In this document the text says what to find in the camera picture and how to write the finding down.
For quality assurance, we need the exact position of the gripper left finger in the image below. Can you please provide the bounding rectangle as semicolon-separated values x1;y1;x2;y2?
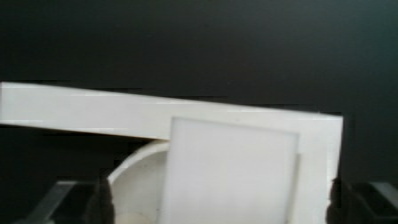
25;179;114;224

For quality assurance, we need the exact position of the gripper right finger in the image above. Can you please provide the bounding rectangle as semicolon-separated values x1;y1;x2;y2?
327;179;398;224

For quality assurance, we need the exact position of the white round stool seat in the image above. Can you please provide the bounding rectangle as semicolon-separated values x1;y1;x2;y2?
109;141;169;224

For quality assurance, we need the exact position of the white stool leg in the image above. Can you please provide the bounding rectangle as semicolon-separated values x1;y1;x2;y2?
158;118;299;224

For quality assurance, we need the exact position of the white right fence bar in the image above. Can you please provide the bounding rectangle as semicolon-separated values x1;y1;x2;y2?
288;113;343;224

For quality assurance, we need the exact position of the white fence bar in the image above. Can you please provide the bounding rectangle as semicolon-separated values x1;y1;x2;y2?
288;113;343;224
0;82;343;139

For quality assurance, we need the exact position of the white front fence bar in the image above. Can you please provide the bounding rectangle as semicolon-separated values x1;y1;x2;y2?
0;82;343;139

